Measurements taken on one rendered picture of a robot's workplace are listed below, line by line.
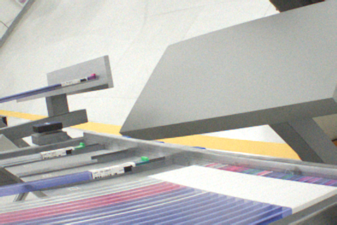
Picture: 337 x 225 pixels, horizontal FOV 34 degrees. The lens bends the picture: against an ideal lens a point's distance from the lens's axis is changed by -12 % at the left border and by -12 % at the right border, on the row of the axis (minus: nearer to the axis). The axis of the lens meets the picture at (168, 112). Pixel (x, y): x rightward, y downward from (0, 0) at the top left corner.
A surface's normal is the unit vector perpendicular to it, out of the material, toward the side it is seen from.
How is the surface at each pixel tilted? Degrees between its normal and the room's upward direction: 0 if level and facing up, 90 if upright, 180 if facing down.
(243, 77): 0
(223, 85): 0
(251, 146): 0
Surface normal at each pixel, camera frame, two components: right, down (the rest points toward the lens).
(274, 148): -0.70, -0.58
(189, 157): -0.86, 0.17
